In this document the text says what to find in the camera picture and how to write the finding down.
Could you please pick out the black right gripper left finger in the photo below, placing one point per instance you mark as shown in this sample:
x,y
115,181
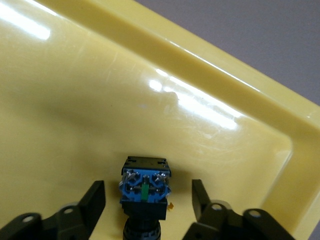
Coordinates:
x,y
82,212

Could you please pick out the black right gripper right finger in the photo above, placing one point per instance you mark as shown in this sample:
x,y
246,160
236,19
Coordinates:
x,y
212,220

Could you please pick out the yellow push button switch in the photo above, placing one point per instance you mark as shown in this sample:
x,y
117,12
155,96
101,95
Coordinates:
x,y
145,190

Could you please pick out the yellow plastic tray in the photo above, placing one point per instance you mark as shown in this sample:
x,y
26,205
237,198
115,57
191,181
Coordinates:
x,y
100,100

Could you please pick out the brown table mat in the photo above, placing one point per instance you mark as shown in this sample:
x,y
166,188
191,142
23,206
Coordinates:
x,y
250,25

